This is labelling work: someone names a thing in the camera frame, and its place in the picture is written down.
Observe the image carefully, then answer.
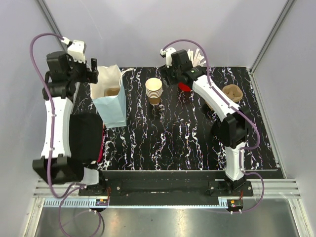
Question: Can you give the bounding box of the light blue paper bag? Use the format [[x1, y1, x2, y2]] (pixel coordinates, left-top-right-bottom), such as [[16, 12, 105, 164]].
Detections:
[[90, 65, 133, 128]]

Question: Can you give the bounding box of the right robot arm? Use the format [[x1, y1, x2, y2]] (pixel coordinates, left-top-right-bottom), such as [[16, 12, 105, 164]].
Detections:
[[160, 47, 249, 196]]

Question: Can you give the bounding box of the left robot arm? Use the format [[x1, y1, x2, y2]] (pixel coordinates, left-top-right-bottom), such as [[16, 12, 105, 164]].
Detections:
[[32, 49, 107, 196]]

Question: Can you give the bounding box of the red straw holder cup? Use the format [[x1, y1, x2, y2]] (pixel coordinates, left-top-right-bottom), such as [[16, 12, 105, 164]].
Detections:
[[178, 82, 192, 92]]

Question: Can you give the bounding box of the stack of paper cups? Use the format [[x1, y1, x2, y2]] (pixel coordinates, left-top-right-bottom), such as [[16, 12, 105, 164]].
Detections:
[[145, 78, 163, 106]]

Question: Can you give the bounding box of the white wrapped straws bundle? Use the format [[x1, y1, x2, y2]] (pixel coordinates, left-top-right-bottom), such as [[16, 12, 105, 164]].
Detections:
[[187, 48, 206, 67]]

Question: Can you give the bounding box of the black marble pattern mat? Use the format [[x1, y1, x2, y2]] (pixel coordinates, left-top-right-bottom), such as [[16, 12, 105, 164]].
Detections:
[[70, 66, 287, 177]]

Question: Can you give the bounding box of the black cloth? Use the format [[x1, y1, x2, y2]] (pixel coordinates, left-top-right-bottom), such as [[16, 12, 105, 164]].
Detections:
[[69, 113, 103, 164]]

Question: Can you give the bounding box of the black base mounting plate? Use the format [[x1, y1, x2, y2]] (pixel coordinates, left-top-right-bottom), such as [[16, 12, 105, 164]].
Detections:
[[79, 170, 254, 197]]

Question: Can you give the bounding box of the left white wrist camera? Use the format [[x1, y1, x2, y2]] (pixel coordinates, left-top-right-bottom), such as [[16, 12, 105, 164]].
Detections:
[[61, 37, 86, 63]]

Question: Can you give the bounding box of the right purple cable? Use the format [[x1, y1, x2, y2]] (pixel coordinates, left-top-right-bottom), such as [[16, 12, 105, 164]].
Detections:
[[160, 39, 265, 214]]

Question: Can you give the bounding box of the purple cable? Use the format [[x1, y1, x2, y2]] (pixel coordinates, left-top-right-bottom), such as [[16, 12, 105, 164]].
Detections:
[[29, 33, 104, 235], [160, 39, 265, 214]]

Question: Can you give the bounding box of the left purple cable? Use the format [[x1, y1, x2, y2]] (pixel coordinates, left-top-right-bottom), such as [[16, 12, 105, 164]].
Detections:
[[29, 33, 104, 235]]

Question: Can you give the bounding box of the aluminium frame rail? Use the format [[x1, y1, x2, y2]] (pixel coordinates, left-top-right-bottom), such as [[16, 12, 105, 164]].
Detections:
[[23, 173, 315, 237]]

